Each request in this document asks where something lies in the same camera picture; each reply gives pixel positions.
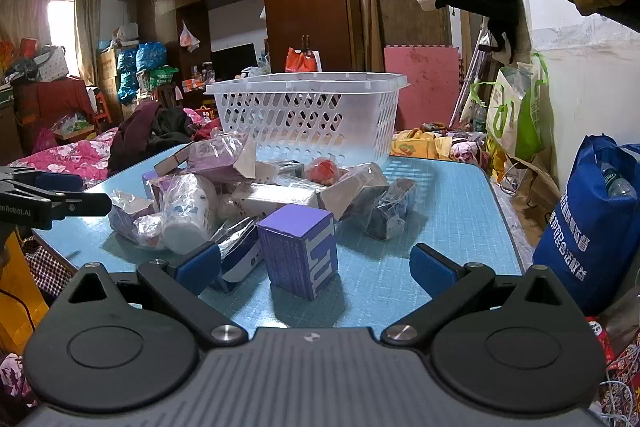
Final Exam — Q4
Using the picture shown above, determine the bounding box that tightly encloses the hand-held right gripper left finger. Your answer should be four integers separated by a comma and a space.
65, 241, 249, 349

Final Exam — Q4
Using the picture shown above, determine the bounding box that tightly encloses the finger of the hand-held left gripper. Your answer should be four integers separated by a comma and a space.
0, 188, 113, 220
0, 166, 85, 194

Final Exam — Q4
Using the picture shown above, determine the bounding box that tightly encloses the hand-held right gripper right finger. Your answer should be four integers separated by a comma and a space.
381, 243, 584, 348

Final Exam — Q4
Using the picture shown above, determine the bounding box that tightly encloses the purple cardboard box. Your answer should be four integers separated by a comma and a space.
256, 203, 340, 302

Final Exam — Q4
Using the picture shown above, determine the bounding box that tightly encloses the white plastic basket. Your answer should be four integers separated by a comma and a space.
204, 72, 410, 168

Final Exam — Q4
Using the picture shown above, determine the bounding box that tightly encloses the pink floral blanket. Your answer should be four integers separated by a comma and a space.
10, 129, 122, 190

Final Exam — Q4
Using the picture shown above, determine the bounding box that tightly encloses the purple white crumpled packet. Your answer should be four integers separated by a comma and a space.
107, 189, 164, 249

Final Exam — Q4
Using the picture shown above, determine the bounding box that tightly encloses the white bottle in plastic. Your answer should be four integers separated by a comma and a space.
160, 173, 219, 256

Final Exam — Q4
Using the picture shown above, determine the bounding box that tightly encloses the dark item in plastic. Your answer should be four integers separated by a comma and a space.
365, 179, 419, 241

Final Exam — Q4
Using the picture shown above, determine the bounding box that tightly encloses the red covered cabinet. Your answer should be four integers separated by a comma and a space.
12, 77, 94, 134

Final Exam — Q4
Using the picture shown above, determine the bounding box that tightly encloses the dark maroon clothing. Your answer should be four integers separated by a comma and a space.
107, 101, 197, 178

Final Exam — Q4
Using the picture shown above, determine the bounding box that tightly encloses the long white box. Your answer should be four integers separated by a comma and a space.
230, 183, 321, 221

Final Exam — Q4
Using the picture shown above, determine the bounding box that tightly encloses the grey brown box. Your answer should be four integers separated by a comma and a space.
320, 162, 391, 223

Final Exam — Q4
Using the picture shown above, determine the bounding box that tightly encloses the pink purple wrapped box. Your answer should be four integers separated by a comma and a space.
152, 132, 259, 186

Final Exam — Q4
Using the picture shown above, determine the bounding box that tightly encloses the yellow cloth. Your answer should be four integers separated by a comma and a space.
390, 129, 452, 160

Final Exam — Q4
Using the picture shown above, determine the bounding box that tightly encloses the brown paper bag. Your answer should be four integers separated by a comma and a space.
510, 157, 562, 249

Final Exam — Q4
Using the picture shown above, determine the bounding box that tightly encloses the small black white box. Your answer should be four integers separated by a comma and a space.
275, 159, 307, 178

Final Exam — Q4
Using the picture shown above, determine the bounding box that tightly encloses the blue plastic bags pile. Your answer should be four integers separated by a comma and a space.
117, 42, 169, 106

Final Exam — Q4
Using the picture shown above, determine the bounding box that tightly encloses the red ball in plastic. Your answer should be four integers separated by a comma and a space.
305, 157, 349, 186

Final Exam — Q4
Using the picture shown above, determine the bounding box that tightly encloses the blue shopping bag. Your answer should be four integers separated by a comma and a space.
532, 134, 640, 316

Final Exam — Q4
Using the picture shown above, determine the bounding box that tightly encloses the beige curtain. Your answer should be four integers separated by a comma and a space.
0, 0, 102, 85

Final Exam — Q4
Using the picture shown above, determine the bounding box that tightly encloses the green white shopping bag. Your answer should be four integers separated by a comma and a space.
487, 52, 551, 164

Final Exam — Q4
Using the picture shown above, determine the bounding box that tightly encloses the red packet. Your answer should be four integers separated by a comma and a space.
585, 317, 617, 369

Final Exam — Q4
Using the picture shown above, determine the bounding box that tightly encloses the pink foam mat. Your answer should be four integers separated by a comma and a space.
383, 45, 461, 130

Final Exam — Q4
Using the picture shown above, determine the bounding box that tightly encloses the white hanging plastic bag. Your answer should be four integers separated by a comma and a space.
180, 21, 201, 54

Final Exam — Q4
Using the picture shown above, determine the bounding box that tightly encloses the black monitor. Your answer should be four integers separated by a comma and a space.
210, 43, 259, 82

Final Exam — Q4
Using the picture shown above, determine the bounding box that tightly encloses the orange bag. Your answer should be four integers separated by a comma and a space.
285, 48, 322, 74

